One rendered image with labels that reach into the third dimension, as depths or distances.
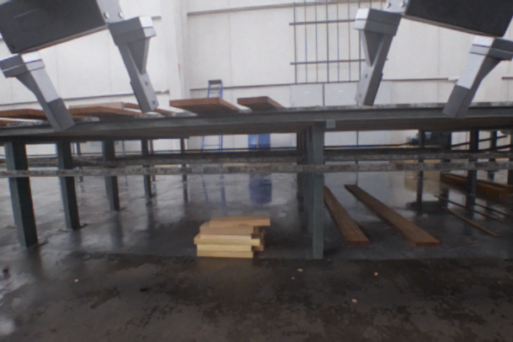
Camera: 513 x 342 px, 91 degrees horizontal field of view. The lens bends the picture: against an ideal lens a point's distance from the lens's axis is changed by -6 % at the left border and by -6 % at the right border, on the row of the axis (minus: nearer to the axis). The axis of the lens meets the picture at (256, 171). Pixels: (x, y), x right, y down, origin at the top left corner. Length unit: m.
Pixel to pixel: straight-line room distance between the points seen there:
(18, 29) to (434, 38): 8.65
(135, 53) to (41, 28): 0.10
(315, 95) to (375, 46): 6.64
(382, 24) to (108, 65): 9.22
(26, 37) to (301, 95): 6.70
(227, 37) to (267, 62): 1.33
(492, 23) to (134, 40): 0.39
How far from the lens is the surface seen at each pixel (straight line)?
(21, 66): 0.44
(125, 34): 0.35
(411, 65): 8.37
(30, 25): 0.40
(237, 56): 7.91
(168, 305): 1.30
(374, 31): 0.34
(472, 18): 0.39
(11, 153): 2.34
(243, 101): 1.23
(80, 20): 0.36
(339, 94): 7.07
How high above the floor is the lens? 0.69
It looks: 7 degrees down
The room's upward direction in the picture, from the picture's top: 2 degrees counter-clockwise
